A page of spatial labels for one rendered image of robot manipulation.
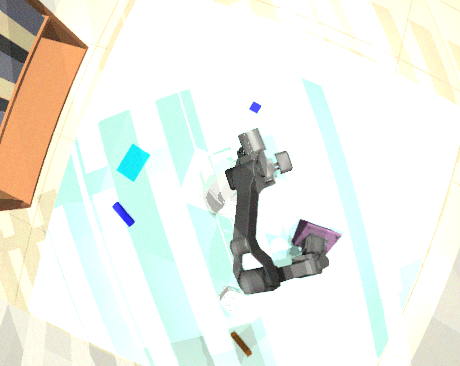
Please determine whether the blue flat square plate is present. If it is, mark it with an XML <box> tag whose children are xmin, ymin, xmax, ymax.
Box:
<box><xmin>249</xmin><ymin>101</ymin><xmax>261</xmax><ymax>113</ymax></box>

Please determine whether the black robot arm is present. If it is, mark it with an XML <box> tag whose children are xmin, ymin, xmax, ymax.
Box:
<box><xmin>230</xmin><ymin>128</ymin><xmax>330</xmax><ymax>295</ymax></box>

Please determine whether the small blue block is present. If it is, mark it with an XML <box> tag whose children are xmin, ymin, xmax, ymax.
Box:
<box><xmin>112</xmin><ymin>202</ymin><xmax>136</xmax><ymax>227</ymax></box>

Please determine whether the orange flat bar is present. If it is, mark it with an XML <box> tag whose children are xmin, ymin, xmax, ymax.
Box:
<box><xmin>230</xmin><ymin>332</ymin><xmax>252</xmax><ymax>356</ymax></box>

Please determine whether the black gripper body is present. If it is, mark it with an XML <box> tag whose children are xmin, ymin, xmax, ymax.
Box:
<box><xmin>225</xmin><ymin>150</ymin><xmax>293</xmax><ymax>190</ymax></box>

